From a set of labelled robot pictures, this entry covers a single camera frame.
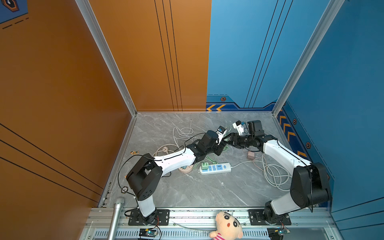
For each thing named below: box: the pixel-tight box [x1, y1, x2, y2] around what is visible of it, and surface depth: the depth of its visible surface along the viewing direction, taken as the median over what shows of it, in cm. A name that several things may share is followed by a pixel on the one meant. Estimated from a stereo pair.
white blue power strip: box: [197, 162, 232, 175], surface depth 89 cm
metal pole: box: [107, 196, 125, 240], surface depth 73 cm
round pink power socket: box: [178, 164, 194, 173], surface depth 89 cm
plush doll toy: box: [209, 211, 243, 240], surface depth 66 cm
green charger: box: [201, 162, 209, 170], surface depth 86 cm
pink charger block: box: [247, 151, 255, 160], surface depth 96 cm
